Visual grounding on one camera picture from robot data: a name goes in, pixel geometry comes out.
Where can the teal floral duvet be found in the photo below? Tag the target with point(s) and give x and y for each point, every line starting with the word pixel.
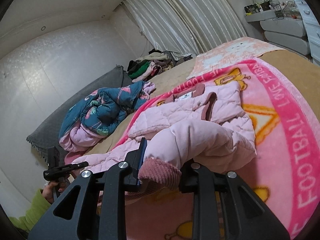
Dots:
pixel 98 115

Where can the pile of folded clothes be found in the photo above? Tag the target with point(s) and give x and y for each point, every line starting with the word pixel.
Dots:
pixel 153 64

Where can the tan bed sheet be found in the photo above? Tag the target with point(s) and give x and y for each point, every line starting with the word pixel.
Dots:
pixel 301 72

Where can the white drawer dresser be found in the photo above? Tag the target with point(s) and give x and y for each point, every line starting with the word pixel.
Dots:
pixel 312 29

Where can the grey upholstered headboard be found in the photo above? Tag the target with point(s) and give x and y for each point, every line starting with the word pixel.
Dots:
pixel 47 134

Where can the clutter on vanity desk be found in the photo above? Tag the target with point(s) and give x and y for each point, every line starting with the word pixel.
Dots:
pixel 271 10

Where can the white striped curtain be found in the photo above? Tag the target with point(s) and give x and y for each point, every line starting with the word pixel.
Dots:
pixel 185 27

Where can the peach white patterned blanket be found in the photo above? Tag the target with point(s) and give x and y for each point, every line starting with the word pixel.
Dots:
pixel 230 53

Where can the pink cartoon fleece blanket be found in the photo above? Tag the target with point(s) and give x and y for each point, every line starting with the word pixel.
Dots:
pixel 284 174

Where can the pink quilted jacket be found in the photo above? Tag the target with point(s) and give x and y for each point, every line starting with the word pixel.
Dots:
pixel 206 124

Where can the green sleeved left forearm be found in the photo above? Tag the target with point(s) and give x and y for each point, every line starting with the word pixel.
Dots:
pixel 39 206

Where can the person's left hand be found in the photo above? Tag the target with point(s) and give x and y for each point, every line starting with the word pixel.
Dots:
pixel 60 186

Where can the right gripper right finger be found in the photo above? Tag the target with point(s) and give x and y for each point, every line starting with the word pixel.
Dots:
pixel 225 206

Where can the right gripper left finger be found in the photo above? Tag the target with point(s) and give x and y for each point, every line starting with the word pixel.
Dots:
pixel 93 206

